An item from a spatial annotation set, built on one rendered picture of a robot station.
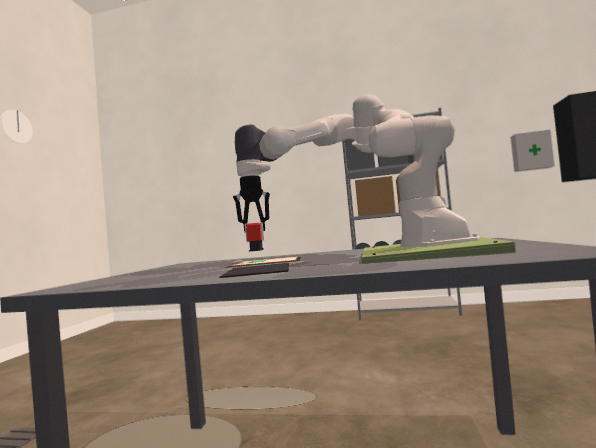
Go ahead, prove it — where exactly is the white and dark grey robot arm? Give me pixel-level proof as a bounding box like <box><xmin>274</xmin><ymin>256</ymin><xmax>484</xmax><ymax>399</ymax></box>
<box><xmin>235</xmin><ymin>94</ymin><xmax>480</xmax><ymax>247</ymax></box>

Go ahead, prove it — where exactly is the red self-inking stamp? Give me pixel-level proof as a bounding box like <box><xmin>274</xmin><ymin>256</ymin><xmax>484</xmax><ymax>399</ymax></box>
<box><xmin>246</xmin><ymin>223</ymin><xmax>264</xmax><ymax>252</ymax></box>

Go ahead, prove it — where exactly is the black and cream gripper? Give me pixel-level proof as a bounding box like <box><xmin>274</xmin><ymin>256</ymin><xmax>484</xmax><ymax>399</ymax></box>
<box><xmin>233</xmin><ymin>176</ymin><xmax>270</xmax><ymax>241</ymax></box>

